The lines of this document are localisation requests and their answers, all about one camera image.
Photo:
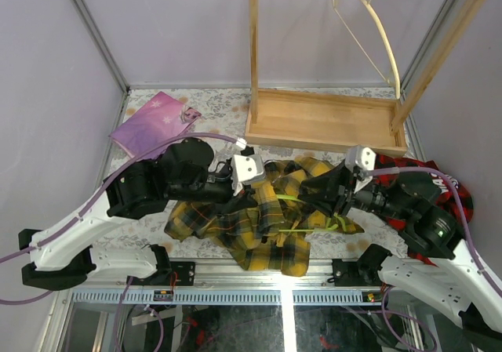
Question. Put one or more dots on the purple folded cloth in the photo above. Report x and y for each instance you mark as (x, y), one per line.
(161, 118)

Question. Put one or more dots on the wooden clothes rack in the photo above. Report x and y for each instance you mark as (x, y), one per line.
(327, 122)

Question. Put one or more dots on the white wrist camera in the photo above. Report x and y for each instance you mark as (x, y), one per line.
(360, 161)
(247, 167)

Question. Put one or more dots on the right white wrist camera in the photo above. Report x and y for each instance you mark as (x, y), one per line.
(360, 161)

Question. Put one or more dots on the green clothes hanger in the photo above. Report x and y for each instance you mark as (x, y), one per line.
(315, 223)

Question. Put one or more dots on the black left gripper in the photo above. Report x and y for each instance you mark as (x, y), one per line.
(238, 197)

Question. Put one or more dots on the yellow plaid shirt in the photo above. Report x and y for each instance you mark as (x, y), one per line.
(252, 235)

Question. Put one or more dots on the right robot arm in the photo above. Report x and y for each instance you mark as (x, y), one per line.
(473, 302)

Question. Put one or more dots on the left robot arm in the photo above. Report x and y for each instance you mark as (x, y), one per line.
(65, 255)

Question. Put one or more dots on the aluminium mounting rail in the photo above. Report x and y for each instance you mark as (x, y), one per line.
(223, 282)

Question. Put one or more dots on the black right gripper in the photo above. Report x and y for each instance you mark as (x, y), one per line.
(337, 190)

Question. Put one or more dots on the red black plaid shirt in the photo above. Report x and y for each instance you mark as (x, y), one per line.
(426, 209)

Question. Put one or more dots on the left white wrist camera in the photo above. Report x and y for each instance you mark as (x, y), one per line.
(247, 167)

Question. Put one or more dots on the cream clothes hanger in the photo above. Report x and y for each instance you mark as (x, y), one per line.
(365, 27)

